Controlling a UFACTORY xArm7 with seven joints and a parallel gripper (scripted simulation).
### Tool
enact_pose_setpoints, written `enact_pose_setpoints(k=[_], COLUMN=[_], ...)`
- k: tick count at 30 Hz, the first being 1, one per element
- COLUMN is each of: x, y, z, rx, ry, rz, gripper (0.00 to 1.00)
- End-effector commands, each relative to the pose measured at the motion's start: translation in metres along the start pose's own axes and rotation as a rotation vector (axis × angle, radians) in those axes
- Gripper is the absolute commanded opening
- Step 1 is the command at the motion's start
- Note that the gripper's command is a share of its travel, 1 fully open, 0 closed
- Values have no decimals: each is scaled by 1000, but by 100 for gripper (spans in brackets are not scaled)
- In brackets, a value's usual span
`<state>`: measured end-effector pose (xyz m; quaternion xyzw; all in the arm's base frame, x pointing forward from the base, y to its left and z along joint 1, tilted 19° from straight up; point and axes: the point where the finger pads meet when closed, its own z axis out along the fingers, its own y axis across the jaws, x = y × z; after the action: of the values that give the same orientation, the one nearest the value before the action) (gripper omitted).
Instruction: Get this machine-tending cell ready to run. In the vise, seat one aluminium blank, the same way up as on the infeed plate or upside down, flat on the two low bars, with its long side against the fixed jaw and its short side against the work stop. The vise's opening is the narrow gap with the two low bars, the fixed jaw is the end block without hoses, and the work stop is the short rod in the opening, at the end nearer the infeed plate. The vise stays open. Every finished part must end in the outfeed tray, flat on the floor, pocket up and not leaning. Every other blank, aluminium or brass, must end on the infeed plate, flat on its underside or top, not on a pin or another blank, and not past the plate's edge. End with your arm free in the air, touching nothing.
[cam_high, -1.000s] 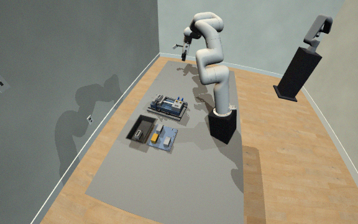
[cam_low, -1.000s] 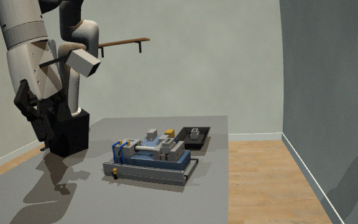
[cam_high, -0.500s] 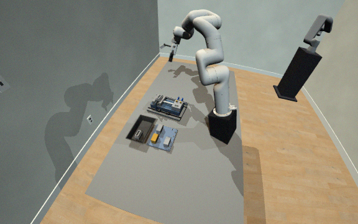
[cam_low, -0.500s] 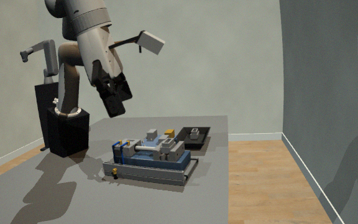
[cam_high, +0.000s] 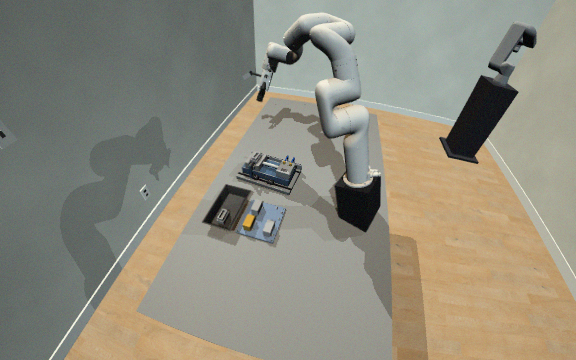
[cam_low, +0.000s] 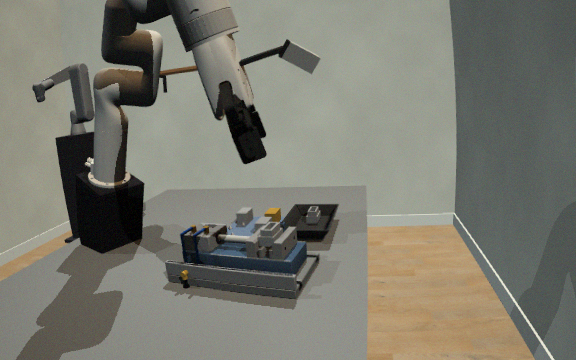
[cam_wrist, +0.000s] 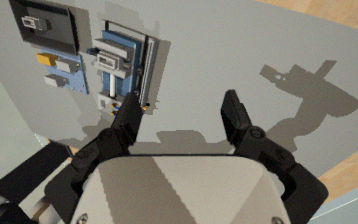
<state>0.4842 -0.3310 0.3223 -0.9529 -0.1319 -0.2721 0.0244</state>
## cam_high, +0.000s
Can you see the yellow rectangular block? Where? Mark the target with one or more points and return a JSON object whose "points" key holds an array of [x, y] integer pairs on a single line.
{"points": [[249, 222]]}

